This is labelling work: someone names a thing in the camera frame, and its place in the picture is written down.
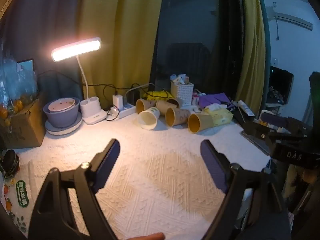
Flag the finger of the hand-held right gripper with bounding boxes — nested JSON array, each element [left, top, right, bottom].
[[259, 112, 310, 136], [241, 122, 276, 153]]

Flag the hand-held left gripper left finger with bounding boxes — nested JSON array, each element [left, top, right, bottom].
[[29, 138, 120, 240]]

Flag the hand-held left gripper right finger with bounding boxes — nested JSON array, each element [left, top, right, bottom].
[[201, 140, 292, 240]]

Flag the brown paper cup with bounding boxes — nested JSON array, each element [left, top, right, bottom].
[[155, 100, 177, 117], [135, 99, 158, 115], [167, 98, 183, 108], [187, 113, 213, 133], [165, 107, 191, 127]]

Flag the white paper cup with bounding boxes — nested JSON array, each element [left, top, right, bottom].
[[137, 107, 160, 130]]

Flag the person's left hand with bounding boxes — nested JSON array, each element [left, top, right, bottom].
[[124, 232, 166, 240]]

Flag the white tube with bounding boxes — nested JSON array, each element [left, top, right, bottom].
[[233, 100, 256, 117]]

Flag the dark monitor screen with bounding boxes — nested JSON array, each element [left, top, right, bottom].
[[266, 66, 294, 105]]

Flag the yellow tissue pack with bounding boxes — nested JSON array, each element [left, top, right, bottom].
[[202, 106, 234, 127]]

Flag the white textured tablecloth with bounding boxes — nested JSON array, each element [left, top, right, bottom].
[[0, 115, 273, 240]]

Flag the white power strip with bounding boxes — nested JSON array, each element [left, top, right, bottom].
[[107, 102, 137, 120]]

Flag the purple cloth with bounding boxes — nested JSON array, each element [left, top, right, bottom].
[[198, 93, 235, 111]]

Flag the white round plate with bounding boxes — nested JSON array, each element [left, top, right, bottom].
[[45, 112, 83, 136]]

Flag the white charger plug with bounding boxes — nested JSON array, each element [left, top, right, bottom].
[[112, 94, 123, 109]]

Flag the purple plastic bowl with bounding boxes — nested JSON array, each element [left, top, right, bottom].
[[43, 97, 81, 128]]

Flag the black power adapter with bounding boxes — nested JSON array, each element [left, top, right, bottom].
[[126, 89, 141, 104]]

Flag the yellow curtain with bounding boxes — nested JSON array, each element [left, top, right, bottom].
[[79, 0, 166, 105], [234, 0, 267, 117]]

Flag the white plastic basket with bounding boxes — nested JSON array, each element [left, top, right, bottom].
[[170, 81, 195, 106]]

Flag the yellow bag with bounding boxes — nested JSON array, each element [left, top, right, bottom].
[[144, 91, 176, 101]]

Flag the cardboard box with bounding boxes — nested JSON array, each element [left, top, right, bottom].
[[0, 99, 47, 149]]

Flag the black round tin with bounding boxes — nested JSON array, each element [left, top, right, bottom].
[[0, 149, 20, 180]]

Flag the fruit print plastic bag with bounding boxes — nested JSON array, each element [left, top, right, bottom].
[[0, 174, 33, 236]]

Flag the white air conditioner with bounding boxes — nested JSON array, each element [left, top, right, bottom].
[[266, 1, 314, 31]]

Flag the white desk lamp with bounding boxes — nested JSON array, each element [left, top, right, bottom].
[[52, 37, 110, 125]]

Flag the clear bag of oranges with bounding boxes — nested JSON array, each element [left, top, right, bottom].
[[0, 42, 40, 126]]

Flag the dark window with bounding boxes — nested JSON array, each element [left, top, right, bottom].
[[149, 0, 246, 98]]

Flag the black cable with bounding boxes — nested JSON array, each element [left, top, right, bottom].
[[37, 69, 130, 121]]

